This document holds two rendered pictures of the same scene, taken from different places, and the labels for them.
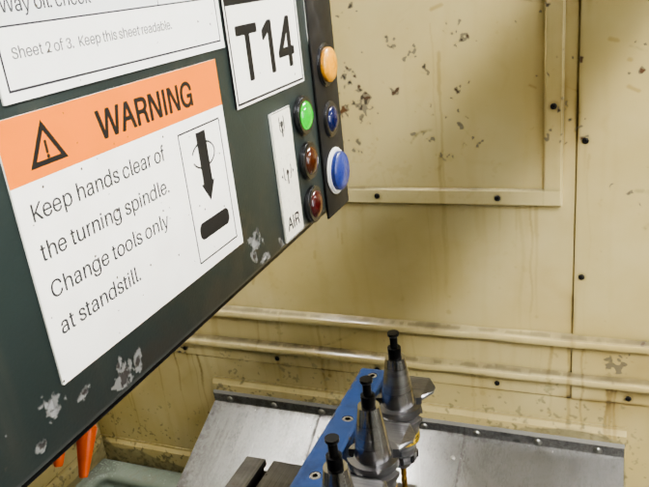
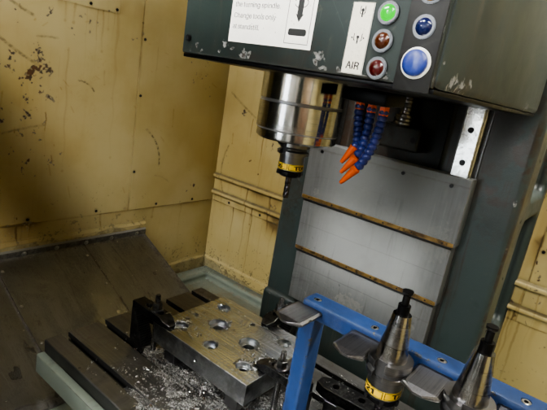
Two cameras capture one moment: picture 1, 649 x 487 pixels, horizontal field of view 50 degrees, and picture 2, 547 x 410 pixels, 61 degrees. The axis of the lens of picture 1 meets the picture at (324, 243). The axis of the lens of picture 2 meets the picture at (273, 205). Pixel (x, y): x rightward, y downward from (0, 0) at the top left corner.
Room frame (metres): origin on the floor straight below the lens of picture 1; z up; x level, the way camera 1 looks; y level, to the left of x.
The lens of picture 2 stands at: (0.52, -0.60, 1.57)
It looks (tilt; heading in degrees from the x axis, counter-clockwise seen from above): 15 degrees down; 103
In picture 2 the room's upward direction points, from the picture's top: 10 degrees clockwise
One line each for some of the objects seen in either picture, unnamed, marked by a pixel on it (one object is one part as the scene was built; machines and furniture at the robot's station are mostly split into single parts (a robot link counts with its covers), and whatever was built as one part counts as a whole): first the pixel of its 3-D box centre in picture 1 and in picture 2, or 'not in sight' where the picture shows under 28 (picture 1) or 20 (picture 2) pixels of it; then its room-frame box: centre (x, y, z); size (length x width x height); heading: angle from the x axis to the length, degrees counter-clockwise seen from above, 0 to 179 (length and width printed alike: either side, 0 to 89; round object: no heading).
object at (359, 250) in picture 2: not in sight; (366, 245); (0.52, 0.70, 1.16); 0.48 x 0.05 x 0.51; 156
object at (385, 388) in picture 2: not in sight; (384, 381); (0.59, 0.01, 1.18); 0.05 x 0.05 x 0.03
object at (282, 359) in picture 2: not in sight; (281, 384); (0.41, 0.22, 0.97); 0.13 x 0.03 x 0.15; 156
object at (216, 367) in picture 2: not in sight; (232, 342); (0.27, 0.33, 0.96); 0.29 x 0.23 x 0.05; 156
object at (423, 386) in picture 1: (409, 386); not in sight; (0.84, -0.10, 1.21); 0.07 x 0.05 x 0.01; 66
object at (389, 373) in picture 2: not in sight; (389, 364); (0.59, 0.01, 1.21); 0.06 x 0.06 x 0.03
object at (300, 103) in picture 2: not in sight; (300, 109); (0.34, 0.29, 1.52); 0.16 x 0.16 x 0.12
